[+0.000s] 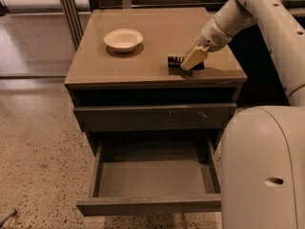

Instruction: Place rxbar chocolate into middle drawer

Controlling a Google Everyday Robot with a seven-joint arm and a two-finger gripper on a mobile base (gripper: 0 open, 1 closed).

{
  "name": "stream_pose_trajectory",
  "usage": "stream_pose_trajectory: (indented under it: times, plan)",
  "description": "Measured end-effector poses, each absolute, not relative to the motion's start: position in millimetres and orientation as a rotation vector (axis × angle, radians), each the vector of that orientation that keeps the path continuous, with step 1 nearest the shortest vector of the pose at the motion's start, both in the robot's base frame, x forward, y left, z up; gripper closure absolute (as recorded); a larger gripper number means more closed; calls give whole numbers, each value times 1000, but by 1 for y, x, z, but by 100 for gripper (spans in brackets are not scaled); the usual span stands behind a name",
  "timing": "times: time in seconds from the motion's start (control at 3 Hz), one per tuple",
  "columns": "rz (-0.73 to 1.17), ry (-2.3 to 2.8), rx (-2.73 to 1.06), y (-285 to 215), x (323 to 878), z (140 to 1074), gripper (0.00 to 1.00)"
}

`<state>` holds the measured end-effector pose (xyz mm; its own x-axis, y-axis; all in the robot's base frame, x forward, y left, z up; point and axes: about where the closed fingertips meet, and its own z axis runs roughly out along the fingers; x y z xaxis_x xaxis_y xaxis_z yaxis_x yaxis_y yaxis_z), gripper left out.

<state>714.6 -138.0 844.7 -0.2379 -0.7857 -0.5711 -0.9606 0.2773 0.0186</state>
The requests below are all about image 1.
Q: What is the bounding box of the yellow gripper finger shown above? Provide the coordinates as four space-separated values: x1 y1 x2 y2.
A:
181 46 208 71

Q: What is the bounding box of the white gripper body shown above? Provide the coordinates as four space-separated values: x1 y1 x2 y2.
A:
197 17 232 52

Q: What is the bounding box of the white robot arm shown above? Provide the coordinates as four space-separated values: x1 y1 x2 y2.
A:
181 0 305 106

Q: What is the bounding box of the grey top drawer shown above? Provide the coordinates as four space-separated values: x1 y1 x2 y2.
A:
74 103 236 132

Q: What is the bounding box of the grey drawer cabinet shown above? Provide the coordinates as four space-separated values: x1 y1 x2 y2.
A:
65 8 247 148

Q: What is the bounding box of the open middle drawer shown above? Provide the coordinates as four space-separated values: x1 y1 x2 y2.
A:
76 139 221 217

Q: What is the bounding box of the white ceramic bowl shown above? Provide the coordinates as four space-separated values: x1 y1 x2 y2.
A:
104 29 143 53

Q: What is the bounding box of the dark tool on floor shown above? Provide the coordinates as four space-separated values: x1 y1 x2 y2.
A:
0 209 17 227

